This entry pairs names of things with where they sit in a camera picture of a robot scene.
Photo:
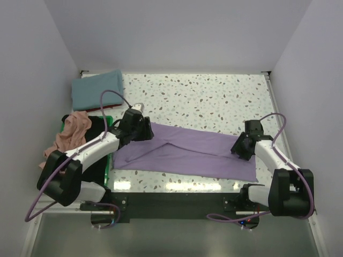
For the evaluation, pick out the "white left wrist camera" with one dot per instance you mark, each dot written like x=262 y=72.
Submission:
x=139 y=107

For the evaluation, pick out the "folded blue t-shirt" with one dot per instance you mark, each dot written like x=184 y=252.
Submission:
x=86 y=91

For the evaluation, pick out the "folded dark red t-shirt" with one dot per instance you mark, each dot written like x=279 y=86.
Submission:
x=104 y=107

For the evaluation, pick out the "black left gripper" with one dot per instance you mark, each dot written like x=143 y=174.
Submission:
x=147 y=133

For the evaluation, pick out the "purple t-shirt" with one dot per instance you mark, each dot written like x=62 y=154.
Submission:
x=185 y=151

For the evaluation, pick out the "green plastic bin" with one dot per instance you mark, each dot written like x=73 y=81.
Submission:
x=108 y=171

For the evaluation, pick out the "black t-shirt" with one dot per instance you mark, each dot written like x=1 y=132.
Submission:
x=96 y=160

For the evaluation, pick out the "pink crumpled t-shirt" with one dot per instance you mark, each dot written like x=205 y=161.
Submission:
x=73 y=135

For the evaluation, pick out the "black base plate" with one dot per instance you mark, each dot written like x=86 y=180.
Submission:
x=125 y=207

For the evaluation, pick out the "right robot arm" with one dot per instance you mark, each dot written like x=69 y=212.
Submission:
x=291 y=192

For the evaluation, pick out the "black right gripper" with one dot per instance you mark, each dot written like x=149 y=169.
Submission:
x=236 y=148

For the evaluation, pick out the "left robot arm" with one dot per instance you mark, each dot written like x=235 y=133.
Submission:
x=62 y=177

